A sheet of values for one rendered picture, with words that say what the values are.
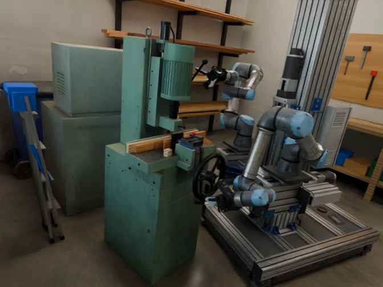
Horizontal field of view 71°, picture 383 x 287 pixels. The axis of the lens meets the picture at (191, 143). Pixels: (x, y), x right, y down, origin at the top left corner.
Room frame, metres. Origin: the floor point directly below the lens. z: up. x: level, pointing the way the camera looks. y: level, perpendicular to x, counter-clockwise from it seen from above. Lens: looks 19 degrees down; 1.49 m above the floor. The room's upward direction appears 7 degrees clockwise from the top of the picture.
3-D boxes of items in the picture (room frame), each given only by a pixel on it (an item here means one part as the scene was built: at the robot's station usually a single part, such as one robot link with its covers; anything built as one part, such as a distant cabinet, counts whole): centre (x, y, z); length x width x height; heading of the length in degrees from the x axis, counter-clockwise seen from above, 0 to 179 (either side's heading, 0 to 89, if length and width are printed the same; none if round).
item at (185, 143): (1.50, -0.01, 0.99); 0.13 x 0.11 x 0.06; 140
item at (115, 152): (1.71, 0.23, 0.76); 0.57 x 0.45 x 0.09; 50
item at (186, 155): (1.49, 0.00, 0.92); 0.15 x 0.13 x 0.09; 140
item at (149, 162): (1.55, 0.06, 0.87); 0.61 x 0.30 x 0.06; 140
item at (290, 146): (1.61, -0.64, 0.98); 0.13 x 0.12 x 0.14; 43
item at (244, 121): (2.05, -0.40, 0.98); 0.13 x 0.12 x 0.14; 70
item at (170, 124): (1.64, 0.15, 1.03); 0.14 x 0.07 x 0.09; 50
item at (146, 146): (1.66, 0.11, 0.92); 0.62 x 0.02 x 0.04; 140
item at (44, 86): (2.79, 1.70, 0.48); 0.64 x 0.54 x 0.97; 135
